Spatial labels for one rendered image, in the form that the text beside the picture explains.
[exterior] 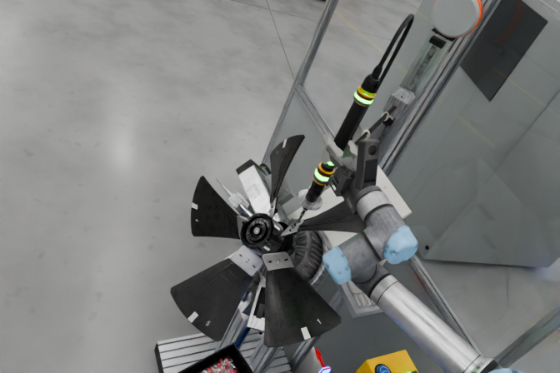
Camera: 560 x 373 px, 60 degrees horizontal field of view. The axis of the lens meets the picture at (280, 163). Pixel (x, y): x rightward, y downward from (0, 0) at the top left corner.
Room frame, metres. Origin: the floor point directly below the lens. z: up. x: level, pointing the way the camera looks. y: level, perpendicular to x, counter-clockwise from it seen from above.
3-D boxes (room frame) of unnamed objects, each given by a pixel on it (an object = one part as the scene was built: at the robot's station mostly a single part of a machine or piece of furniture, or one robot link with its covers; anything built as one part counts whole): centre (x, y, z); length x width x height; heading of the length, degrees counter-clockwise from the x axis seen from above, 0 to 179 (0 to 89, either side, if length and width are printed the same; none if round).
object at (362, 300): (1.34, -0.49, 0.87); 0.15 x 0.09 x 0.02; 33
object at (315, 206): (1.03, -0.12, 1.50); 0.09 x 0.07 x 0.10; 162
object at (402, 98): (1.62, -0.31, 1.54); 0.10 x 0.07 x 0.08; 162
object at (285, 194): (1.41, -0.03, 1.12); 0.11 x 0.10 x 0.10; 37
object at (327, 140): (1.00, -0.10, 1.64); 0.09 x 0.03 x 0.06; 48
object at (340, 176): (0.93, -0.18, 1.63); 0.12 x 0.08 x 0.09; 37
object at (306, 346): (1.44, -0.48, 0.42); 0.04 x 0.04 x 0.83; 37
